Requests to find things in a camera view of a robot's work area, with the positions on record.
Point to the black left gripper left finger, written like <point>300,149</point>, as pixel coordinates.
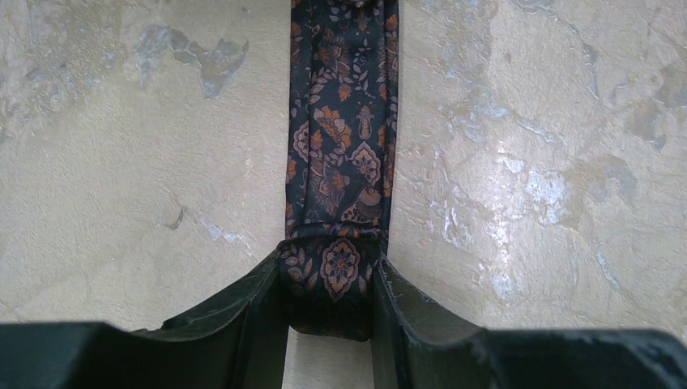
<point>235,339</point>

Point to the brown patterned necktie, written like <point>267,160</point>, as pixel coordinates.
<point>343,112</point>

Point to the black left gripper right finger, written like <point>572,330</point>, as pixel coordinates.
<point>418,343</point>

